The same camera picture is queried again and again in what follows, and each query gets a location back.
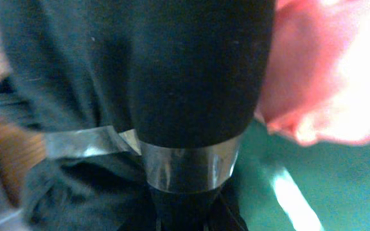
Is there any black garment with tape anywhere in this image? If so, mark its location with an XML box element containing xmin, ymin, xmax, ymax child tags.
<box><xmin>0</xmin><ymin>0</ymin><xmax>276</xmax><ymax>230</ymax></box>

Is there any dark green garment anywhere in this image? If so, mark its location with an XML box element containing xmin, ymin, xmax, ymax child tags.
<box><xmin>233</xmin><ymin>122</ymin><xmax>370</xmax><ymax>230</ymax></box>

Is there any pink garment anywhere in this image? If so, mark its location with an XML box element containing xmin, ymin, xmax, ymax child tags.
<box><xmin>254</xmin><ymin>0</ymin><xmax>370</xmax><ymax>146</ymax></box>

